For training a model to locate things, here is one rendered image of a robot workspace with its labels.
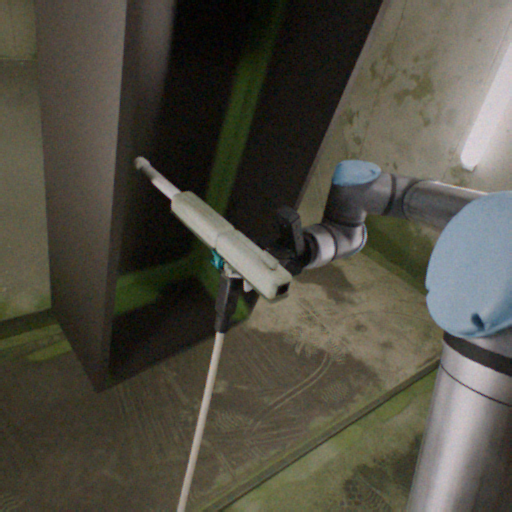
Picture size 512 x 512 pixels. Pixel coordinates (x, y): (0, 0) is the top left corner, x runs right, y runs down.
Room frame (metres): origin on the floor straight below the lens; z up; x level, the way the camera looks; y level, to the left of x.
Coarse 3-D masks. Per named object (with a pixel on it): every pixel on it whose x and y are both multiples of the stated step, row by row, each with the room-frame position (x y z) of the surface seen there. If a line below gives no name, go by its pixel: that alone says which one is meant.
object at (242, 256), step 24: (144, 168) 0.83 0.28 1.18; (168, 192) 0.75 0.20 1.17; (192, 216) 0.67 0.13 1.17; (216, 216) 0.67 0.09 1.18; (216, 240) 0.62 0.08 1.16; (240, 240) 0.61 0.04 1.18; (240, 264) 0.56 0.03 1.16; (264, 264) 0.55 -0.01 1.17; (240, 288) 0.61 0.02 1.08; (264, 288) 0.52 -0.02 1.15; (288, 288) 0.53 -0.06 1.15
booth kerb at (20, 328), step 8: (32, 312) 1.34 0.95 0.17; (40, 312) 1.36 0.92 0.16; (48, 312) 1.38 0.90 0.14; (0, 320) 1.26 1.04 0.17; (8, 320) 1.28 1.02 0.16; (16, 320) 1.30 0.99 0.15; (24, 320) 1.32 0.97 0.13; (32, 320) 1.34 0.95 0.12; (40, 320) 1.36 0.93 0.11; (48, 320) 1.38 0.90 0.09; (56, 320) 1.40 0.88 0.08; (0, 328) 1.26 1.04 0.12; (8, 328) 1.27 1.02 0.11; (16, 328) 1.29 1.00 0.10; (24, 328) 1.31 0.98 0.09; (32, 328) 1.33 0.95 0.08; (0, 336) 1.25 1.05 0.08; (8, 336) 1.27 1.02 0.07
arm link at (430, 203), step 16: (400, 176) 0.85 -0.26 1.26; (400, 192) 0.81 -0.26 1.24; (416, 192) 0.76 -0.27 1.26; (432, 192) 0.72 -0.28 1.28; (448, 192) 0.68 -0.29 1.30; (464, 192) 0.65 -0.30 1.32; (480, 192) 0.63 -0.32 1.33; (400, 208) 0.80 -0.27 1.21; (416, 208) 0.73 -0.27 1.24; (432, 208) 0.67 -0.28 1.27; (448, 208) 0.63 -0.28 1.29; (432, 224) 0.67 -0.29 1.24
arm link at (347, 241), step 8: (320, 224) 0.80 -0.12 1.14; (328, 224) 0.80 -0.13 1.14; (336, 224) 0.79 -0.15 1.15; (336, 232) 0.78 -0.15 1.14; (344, 232) 0.79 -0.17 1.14; (352, 232) 0.79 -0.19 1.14; (360, 232) 0.82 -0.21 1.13; (336, 240) 0.77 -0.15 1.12; (344, 240) 0.78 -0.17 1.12; (352, 240) 0.80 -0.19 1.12; (360, 240) 0.82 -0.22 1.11; (336, 248) 0.76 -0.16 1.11; (344, 248) 0.78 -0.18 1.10; (352, 248) 0.80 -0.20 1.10; (360, 248) 0.83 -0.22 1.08; (336, 256) 0.76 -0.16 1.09; (344, 256) 0.80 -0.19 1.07
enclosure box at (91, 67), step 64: (64, 0) 0.78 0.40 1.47; (128, 0) 0.63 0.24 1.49; (192, 0) 1.13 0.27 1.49; (256, 0) 1.28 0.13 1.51; (320, 0) 1.20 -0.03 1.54; (384, 0) 1.05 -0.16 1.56; (64, 64) 0.80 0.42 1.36; (128, 64) 0.65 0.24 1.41; (192, 64) 1.18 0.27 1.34; (256, 64) 1.33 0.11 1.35; (320, 64) 1.17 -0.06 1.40; (64, 128) 0.82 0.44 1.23; (128, 128) 0.67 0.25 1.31; (192, 128) 1.24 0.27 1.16; (256, 128) 1.30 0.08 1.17; (320, 128) 1.14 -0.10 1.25; (64, 192) 0.85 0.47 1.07; (128, 192) 1.12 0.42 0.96; (192, 192) 1.31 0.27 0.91; (256, 192) 1.27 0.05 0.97; (64, 256) 0.88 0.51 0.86; (128, 256) 1.18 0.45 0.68; (192, 256) 1.42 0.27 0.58; (64, 320) 0.93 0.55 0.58; (128, 320) 1.06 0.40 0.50; (192, 320) 1.14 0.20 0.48
